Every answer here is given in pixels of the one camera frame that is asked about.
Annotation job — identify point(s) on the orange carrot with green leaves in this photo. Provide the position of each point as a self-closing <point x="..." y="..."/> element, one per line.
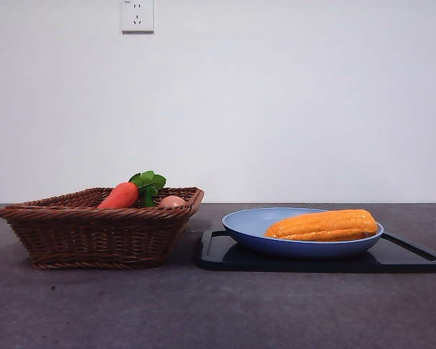
<point x="120" y="196"/>

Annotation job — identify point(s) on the light blue round plate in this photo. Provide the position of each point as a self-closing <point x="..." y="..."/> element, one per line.
<point x="247" y="225"/>

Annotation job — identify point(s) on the dark green cutting board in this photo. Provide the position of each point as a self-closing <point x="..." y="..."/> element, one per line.
<point x="403" y="261"/>

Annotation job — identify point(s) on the brown egg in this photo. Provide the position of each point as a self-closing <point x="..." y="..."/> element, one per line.
<point x="171" y="201"/>

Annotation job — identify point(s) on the yellow corn cob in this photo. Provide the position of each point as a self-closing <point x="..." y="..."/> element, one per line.
<point x="323" y="225"/>

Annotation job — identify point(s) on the white wall socket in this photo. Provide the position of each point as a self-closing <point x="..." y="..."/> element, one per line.
<point x="138" y="16"/>

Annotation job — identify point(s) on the brown woven wicker basket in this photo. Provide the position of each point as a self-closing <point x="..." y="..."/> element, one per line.
<point x="94" y="236"/>

